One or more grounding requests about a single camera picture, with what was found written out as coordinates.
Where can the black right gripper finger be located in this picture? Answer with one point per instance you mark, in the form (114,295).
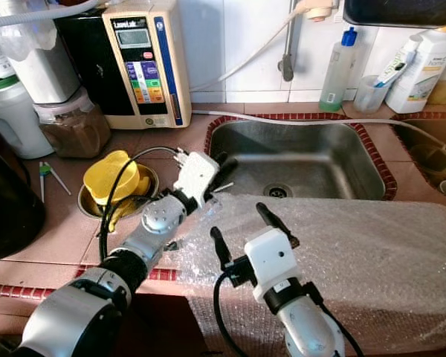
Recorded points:
(221,247)
(271,217)

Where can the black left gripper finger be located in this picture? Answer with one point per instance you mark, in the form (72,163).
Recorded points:
(227,167)

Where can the yellow plastic bowl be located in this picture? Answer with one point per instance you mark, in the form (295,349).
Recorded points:
(111,178)

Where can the silver left arm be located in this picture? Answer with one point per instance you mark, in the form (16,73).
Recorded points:
(104,297)

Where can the silver right arm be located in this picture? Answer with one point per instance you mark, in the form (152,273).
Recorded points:
(316,331)

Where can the steel bowl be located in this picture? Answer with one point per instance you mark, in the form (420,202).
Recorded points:
(150,195)

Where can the clear thin tube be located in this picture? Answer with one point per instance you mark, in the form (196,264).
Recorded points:
(312,121)

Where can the clear bubble wrap sheet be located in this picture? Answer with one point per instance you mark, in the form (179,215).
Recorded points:
(364,268)

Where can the beige water ionizer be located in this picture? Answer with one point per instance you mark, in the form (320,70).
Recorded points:
(141,67)

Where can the steel faucet pipe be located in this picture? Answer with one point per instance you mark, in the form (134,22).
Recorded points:
(290,44)

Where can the clear bottle blue cap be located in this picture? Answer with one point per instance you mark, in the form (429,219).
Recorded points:
(338,74)

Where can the brown powder jar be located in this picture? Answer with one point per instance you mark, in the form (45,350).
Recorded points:
(74,134)

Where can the clear plastic cup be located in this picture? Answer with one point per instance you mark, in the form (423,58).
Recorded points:
(372,95)

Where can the black electric kettle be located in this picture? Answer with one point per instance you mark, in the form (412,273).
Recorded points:
(7,193)

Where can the small steel sink basin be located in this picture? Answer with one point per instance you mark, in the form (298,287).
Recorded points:
(435,149)

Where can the green white tongs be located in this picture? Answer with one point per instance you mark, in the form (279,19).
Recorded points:
(46,175)

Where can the beige faucet diverter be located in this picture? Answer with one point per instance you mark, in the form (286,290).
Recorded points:
(316,9)

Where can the white blue toothbrush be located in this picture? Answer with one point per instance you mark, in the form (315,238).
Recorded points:
(398,67)

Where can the translucent grey canister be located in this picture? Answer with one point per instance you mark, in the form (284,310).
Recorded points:
(52,67)

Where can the white jug green lid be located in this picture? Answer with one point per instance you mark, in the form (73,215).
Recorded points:
(18,119)

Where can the white dish soap bottle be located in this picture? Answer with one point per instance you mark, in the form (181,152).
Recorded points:
(427,74)

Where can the dark framed tray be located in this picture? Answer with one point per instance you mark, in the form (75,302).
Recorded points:
(401,11)

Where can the white labelled bottle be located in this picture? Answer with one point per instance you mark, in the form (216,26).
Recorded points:
(0,44)

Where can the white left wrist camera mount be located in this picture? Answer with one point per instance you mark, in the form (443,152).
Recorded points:
(193,175)

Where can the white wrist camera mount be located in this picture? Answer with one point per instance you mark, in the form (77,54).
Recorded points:
(271,260)
(193,175)

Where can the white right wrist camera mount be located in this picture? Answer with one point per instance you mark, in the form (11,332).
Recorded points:
(271,260)

